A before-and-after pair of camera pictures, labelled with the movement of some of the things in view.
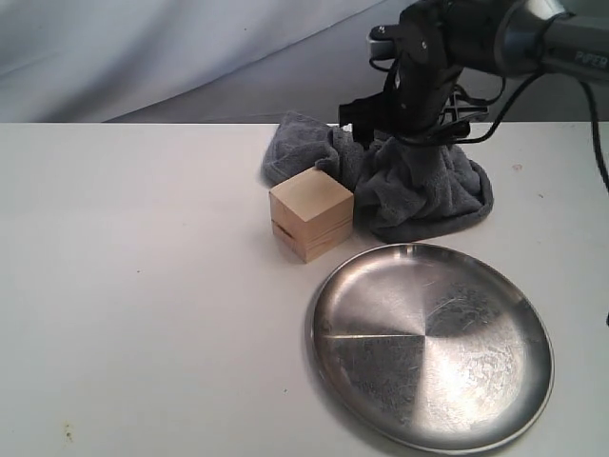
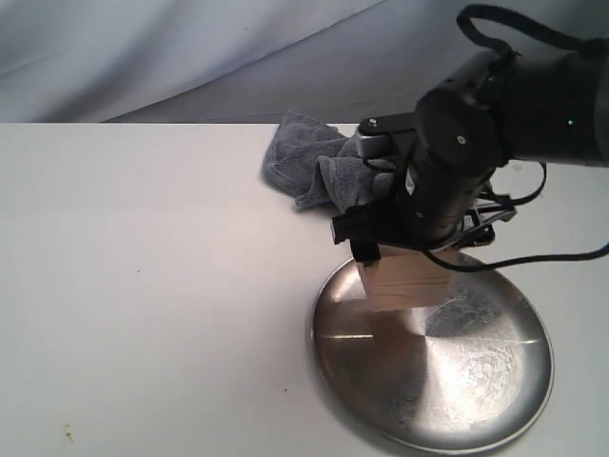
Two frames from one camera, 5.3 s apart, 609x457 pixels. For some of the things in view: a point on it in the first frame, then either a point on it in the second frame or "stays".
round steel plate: [436, 345] stays
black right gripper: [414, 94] -> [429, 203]
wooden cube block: [312, 213] -> [407, 276]
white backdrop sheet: [225, 61] stays
